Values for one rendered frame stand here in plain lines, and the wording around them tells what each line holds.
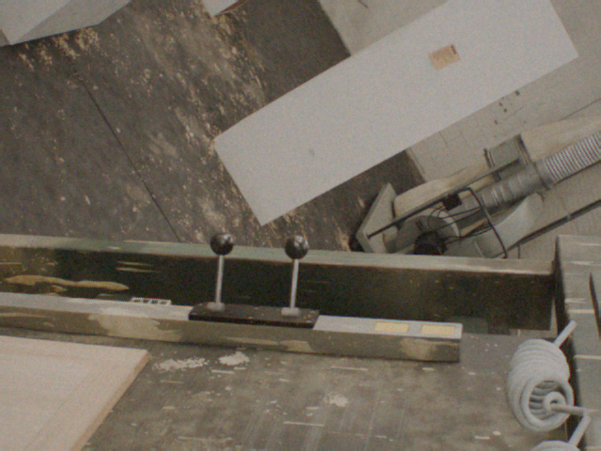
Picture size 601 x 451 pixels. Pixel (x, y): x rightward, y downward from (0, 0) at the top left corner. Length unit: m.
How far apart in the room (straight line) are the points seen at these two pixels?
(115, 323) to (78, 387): 0.20
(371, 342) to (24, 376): 0.52
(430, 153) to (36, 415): 8.49
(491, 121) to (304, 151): 4.55
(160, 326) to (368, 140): 3.71
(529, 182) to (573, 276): 5.39
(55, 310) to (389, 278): 0.57
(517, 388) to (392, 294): 0.71
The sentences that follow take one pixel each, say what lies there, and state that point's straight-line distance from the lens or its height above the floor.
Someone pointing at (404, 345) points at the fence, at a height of 1.64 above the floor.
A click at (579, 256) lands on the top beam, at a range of 1.50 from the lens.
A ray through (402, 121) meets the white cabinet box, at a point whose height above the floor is 1.04.
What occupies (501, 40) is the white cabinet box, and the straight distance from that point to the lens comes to 4.89.
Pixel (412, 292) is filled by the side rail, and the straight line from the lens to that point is 1.58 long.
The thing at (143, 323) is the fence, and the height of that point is 1.29.
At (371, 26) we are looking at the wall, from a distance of 9.42.
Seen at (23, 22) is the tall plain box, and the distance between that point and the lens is 3.95.
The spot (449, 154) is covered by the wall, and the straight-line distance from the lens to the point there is 9.55.
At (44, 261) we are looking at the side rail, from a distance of 1.77.
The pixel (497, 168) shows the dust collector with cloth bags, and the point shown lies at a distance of 6.98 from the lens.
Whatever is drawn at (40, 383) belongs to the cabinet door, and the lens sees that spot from 1.33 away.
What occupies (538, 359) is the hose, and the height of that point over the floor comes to 1.88.
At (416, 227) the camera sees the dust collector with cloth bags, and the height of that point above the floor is 0.45.
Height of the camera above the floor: 2.06
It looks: 21 degrees down
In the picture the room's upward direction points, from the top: 62 degrees clockwise
